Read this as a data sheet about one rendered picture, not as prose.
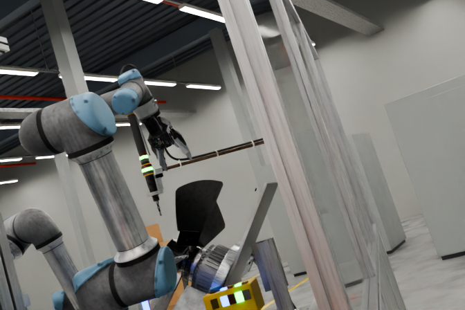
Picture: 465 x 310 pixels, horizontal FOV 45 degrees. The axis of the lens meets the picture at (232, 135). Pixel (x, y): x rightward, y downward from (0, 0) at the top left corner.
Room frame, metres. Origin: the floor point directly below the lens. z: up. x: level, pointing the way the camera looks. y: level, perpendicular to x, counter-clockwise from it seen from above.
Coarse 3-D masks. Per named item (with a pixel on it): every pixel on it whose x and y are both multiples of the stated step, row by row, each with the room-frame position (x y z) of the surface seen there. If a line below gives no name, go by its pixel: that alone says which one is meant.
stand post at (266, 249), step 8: (264, 240) 2.28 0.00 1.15; (272, 240) 2.34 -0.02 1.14; (264, 248) 2.27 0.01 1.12; (272, 248) 2.29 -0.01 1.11; (264, 256) 2.26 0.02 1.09; (272, 256) 2.25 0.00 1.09; (264, 264) 2.26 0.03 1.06; (272, 264) 2.25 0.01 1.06; (272, 272) 2.26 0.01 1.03; (280, 272) 2.30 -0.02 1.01; (272, 280) 2.26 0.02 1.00; (280, 280) 2.26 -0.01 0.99; (272, 288) 2.26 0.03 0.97; (280, 288) 2.25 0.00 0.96; (280, 296) 2.25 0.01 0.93; (288, 296) 2.30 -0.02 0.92; (280, 304) 2.26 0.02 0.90; (288, 304) 2.25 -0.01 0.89
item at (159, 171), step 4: (160, 168) 2.24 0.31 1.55; (156, 172) 2.24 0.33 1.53; (160, 172) 2.24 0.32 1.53; (156, 176) 2.23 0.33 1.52; (160, 176) 2.23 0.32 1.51; (156, 180) 2.23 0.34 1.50; (160, 180) 2.24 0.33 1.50; (156, 184) 2.25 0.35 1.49; (160, 184) 2.24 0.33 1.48; (160, 188) 2.23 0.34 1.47; (152, 192) 2.20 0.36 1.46; (156, 192) 2.21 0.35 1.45; (160, 192) 2.22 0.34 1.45; (148, 196) 2.21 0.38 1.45
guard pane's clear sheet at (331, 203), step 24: (264, 0) 1.30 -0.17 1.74; (264, 24) 1.12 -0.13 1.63; (288, 48) 1.51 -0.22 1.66; (288, 72) 1.28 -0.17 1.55; (312, 72) 2.36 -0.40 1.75; (288, 96) 1.11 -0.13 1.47; (312, 120) 1.50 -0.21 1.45; (336, 120) 3.19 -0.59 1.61; (312, 144) 1.28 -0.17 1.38; (336, 144) 2.32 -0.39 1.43; (312, 168) 1.11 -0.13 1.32; (336, 192) 1.49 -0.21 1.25; (360, 192) 2.99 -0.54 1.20; (336, 216) 1.27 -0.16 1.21; (360, 216) 2.22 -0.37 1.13; (336, 240) 1.11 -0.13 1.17; (360, 264) 1.46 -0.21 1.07; (360, 288) 1.25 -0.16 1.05
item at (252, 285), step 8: (248, 280) 1.83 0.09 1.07; (256, 280) 1.84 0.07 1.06; (232, 288) 1.77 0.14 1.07; (240, 288) 1.77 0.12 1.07; (248, 288) 1.76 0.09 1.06; (256, 288) 1.81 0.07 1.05; (208, 296) 1.79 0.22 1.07; (216, 296) 1.78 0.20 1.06; (256, 296) 1.78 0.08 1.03; (208, 304) 1.79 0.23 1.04; (232, 304) 1.77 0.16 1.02; (240, 304) 1.77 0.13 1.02; (248, 304) 1.76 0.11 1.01; (256, 304) 1.76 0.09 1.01
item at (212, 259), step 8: (208, 248) 2.26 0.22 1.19; (216, 248) 2.25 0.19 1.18; (224, 248) 2.28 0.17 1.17; (208, 256) 2.24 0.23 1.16; (216, 256) 2.23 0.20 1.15; (224, 256) 2.23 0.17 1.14; (200, 264) 2.25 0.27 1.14; (208, 264) 2.20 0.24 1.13; (216, 264) 2.21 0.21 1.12; (200, 272) 2.22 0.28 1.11; (208, 272) 2.21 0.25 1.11; (216, 272) 2.20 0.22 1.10; (192, 280) 2.24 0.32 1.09; (200, 280) 2.22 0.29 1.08; (208, 280) 2.21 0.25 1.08; (200, 288) 2.22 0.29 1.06; (208, 288) 2.20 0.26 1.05
